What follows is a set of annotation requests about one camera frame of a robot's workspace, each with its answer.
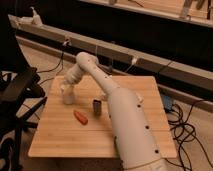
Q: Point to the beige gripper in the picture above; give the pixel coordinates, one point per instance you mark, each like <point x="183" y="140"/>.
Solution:
<point x="67" y="88"/>

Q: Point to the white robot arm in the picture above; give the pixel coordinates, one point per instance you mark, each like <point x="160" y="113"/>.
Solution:
<point x="134" y="140"/>

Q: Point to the dark grey eraser block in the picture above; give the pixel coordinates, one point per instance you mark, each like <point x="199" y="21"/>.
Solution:
<point x="97" y="107"/>

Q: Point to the orange carrot toy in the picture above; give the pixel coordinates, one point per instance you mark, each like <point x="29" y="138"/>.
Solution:
<point x="81" y="118"/>

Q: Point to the white tube bottle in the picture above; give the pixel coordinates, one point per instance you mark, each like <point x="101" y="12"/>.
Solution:
<point x="103" y="97"/>

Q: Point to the wooden table board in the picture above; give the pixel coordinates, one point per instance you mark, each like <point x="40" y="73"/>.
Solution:
<point x="60" y="134"/>

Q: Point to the black chair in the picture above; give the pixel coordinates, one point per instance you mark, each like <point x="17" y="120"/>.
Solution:
<point x="24" y="85"/>

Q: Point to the white sponge block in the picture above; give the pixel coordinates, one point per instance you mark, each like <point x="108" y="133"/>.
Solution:
<point x="140" y="98"/>

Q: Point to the white spray bottle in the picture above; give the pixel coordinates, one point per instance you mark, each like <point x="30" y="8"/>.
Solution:
<point x="36" y="17"/>

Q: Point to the blue box on floor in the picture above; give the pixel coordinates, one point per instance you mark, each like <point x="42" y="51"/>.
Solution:
<point x="167" y="102"/>

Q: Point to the grey metal rail beam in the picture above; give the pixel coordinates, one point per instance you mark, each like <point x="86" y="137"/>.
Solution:
<point x="164" y="67"/>

